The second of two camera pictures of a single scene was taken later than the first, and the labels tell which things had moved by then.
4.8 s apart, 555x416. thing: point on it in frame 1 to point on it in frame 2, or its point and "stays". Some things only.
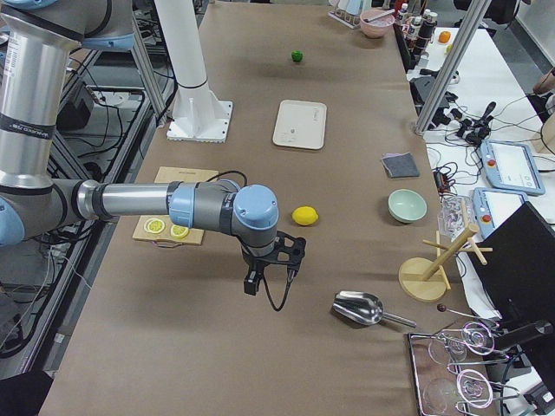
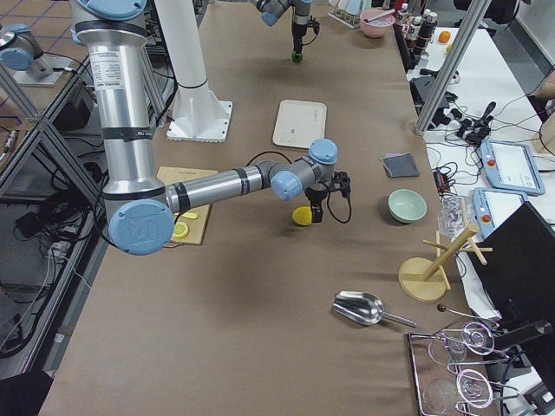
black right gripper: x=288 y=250 to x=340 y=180
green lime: x=297 y=55 stays
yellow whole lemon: x=305 y=215 stays
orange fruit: x=444 y=36 stays
